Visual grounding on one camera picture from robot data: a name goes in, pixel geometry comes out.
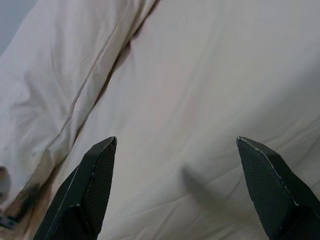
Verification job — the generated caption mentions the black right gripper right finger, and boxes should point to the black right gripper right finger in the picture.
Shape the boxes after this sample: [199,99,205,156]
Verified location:
[236,136,320,240]

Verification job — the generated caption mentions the white pillow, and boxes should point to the white pillow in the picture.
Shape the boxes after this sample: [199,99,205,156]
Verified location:
[27,0,320,240]

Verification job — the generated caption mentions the white bed duvet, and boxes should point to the white bed duvet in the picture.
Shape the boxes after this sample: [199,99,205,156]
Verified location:
[0,0,161,211]

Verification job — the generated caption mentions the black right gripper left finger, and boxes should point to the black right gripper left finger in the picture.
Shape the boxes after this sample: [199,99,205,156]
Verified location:
[33,136,118,240]

